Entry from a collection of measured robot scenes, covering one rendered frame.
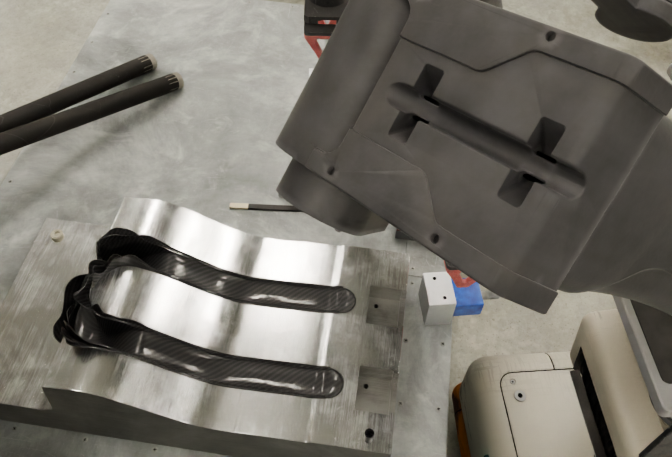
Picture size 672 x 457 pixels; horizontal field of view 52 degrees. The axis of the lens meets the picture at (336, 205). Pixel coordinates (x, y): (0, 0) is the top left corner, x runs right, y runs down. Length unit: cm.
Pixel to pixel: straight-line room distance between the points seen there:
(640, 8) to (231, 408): 58
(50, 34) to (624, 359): 233
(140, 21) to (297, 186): 116
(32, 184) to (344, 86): 94
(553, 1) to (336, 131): 275
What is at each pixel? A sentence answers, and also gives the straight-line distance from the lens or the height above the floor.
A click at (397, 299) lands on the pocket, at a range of 88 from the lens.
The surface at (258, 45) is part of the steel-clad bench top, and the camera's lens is 132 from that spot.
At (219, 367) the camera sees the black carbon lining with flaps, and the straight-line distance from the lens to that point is 82.
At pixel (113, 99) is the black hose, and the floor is 86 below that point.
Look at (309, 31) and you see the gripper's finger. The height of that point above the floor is 100.
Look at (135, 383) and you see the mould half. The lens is 79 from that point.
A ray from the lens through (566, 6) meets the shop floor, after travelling 297.
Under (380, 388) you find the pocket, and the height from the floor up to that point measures 86.
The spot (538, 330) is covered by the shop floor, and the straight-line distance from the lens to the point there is 192.
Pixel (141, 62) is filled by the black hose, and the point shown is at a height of 83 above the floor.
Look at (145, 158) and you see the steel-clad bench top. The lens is 114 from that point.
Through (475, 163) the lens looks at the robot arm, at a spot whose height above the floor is 147.
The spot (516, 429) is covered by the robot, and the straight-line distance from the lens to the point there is 148.
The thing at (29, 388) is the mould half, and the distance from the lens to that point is 89.
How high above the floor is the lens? 162
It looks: 52 degrees down
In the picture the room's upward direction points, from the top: 2 degrees clockwise
